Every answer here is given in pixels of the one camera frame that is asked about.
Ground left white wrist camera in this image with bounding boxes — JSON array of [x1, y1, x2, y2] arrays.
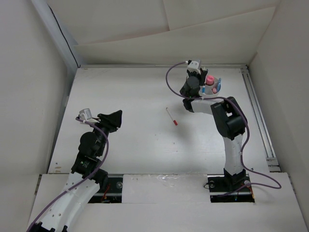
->
[[78, 108, 93, 121]]

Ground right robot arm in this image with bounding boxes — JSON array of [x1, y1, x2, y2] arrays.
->
[[180, 68, 247, 191]]

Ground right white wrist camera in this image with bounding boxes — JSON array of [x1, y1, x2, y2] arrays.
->
[[187, 60, 200, 72]]

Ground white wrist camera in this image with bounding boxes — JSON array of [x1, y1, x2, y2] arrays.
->
[[187, 60, 200, 72], [78, 108, 93, 121]]

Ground white round divided container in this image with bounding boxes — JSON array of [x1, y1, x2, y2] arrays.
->
[[199, 77, 219, 98]]

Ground red capped white marker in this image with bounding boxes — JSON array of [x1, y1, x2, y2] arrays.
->
[[166, 107, 178, 126]]

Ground pink capped glue bottle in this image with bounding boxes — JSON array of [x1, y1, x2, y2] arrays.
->
[[205, 75, 215, 86]]

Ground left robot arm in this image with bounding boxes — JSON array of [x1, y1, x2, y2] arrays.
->
[[27, 109, 123, 232]]

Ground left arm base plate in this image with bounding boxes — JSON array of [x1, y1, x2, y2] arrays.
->
[[88, 175, 123, 203]]

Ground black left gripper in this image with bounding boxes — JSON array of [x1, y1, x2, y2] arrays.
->
[[89, 110, 121, 156]]

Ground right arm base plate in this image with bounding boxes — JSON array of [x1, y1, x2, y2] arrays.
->
[[203, 175, 255, 203]]

